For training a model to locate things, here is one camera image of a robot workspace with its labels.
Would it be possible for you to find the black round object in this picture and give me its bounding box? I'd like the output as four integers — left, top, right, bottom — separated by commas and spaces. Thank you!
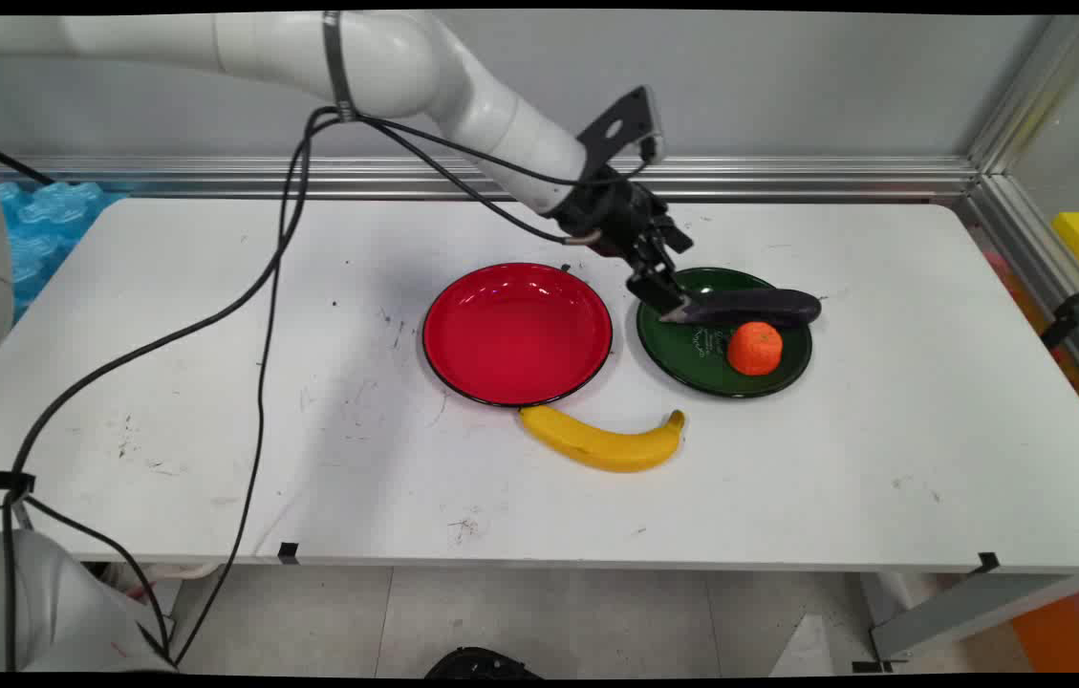
423, 647, 542, 680

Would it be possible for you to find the thick black cable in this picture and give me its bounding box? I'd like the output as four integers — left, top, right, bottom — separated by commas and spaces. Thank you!
0, 107, 603, 672

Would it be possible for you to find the thin black cable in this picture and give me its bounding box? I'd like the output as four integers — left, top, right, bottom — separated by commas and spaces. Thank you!
157, 107, 660, 667

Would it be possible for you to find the aluminium back rail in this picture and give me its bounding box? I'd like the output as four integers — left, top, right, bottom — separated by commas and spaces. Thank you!
0, 155, 982, 204

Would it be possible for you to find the yellow banana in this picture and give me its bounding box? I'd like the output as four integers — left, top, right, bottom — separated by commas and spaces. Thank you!
518, 403, 687, 474

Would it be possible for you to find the black cable behind arm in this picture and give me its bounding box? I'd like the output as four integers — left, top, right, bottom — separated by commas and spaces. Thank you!
0, 140, 55, 186

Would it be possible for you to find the aluminium side rail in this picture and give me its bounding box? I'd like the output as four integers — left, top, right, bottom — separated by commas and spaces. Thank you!
955, 175, 1079, 423

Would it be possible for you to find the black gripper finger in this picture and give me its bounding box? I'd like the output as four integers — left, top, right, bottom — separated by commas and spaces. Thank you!
627, 268, 691, 323
658, 218, 695, 299

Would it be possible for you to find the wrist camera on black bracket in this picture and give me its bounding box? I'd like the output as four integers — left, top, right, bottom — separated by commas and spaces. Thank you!
576, 87, 667, 180

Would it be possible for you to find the red plate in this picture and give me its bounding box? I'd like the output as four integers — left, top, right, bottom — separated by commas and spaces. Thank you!
421, 262, 615, 409

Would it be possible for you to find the orange box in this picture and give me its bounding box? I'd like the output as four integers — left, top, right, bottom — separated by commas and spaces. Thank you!
1011, 573, 1079, 674

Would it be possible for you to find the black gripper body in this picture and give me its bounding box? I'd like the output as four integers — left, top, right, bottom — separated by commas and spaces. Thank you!
553, 180, 683, 280

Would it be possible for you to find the dark purple eggplant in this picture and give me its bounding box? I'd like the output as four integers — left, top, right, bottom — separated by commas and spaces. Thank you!
663, 288, 824, 332

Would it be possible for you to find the orange mandarin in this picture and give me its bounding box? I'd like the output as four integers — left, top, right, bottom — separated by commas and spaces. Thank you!
725, 321, 785, 377

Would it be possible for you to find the green plate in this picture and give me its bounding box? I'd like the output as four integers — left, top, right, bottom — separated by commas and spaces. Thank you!
636, 267, 814, 399

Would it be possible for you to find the grey table leg with foot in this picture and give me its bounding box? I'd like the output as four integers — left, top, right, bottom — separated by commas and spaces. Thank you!
162, 564, 220, 660

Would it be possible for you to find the grey strap on arm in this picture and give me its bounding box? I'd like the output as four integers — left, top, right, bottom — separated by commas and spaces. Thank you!
322, 11, 357, 122

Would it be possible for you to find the aluminium corner post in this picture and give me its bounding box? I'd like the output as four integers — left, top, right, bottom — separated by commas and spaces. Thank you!
967, 14, 1079, 177

